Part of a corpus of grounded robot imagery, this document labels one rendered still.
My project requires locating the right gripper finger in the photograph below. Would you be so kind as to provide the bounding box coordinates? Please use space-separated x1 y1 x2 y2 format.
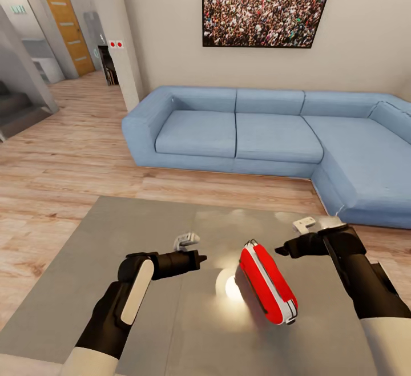
275 244 289 256

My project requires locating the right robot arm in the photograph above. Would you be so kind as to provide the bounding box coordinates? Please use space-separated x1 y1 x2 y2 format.
275 217 411 376

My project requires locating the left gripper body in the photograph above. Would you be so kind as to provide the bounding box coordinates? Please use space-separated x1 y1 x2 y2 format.
167 250 200 277

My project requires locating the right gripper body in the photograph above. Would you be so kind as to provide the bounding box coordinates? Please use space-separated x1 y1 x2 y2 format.
285 232 318 259

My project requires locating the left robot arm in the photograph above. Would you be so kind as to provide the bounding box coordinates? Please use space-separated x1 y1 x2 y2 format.
57 233 207 376

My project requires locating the radio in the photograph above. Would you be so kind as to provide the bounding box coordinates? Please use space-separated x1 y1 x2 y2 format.
240 239 299 326

